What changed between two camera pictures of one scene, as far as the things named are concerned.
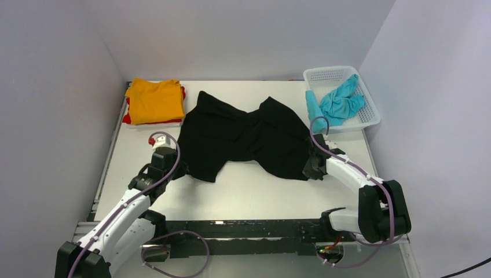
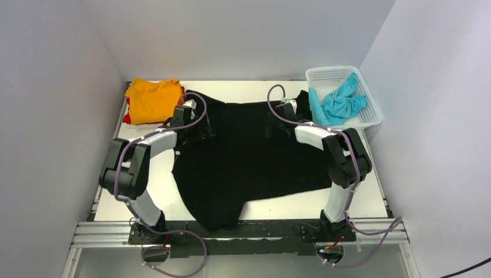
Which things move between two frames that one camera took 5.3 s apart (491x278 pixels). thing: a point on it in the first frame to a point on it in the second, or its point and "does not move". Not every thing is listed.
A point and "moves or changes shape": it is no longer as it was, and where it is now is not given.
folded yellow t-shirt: (155, 101) does not move
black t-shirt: (272, 141) moves or changes shape
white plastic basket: (321, 80) does not move
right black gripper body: (310, 170) to (273, 120)
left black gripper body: (179, 171) to (197, 132)
